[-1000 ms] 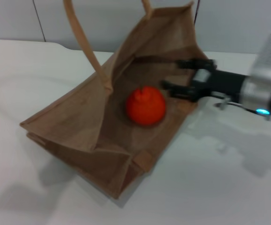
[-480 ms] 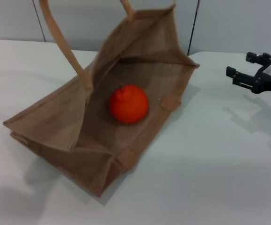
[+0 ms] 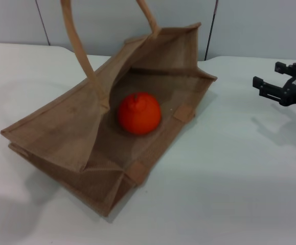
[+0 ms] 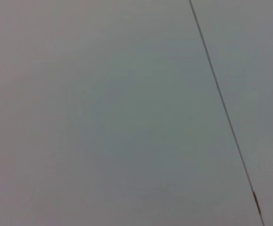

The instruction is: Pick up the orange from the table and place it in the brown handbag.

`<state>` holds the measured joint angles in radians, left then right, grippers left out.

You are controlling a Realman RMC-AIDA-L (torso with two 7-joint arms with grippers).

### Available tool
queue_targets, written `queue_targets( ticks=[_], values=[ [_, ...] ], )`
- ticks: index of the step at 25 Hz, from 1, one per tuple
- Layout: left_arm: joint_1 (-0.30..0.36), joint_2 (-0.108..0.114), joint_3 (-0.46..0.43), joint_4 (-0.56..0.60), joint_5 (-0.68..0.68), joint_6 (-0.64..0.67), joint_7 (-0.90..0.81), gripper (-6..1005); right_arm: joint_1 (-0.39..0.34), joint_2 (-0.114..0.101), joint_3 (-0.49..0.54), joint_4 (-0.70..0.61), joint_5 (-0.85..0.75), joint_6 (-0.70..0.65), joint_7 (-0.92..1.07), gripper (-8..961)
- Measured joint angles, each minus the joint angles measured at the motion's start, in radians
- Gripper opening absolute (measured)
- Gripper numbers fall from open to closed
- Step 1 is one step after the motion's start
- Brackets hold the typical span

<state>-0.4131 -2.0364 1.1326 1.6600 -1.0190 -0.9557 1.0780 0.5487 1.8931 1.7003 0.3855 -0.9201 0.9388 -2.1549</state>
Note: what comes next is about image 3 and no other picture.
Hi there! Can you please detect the orange fruit with stem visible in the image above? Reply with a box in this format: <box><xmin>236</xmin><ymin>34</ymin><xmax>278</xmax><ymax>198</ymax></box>
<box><xmin>118</xmin><ymin>91</ymin><xmax>163</xmax><ymax>136</ymax></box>

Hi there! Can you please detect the brown jute handbag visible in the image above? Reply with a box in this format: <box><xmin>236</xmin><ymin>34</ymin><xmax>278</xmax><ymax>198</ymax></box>
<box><xmin>0</xmin><ymin>0</ymin><xmax>218</xmax><ymax>218</ymax></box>

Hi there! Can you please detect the thin black background rod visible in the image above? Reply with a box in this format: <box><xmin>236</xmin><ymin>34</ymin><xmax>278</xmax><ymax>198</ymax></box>
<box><xmin>204</xmin><ymin>0</ymin><xmax>219</xmax><ymax>62</ymax></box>

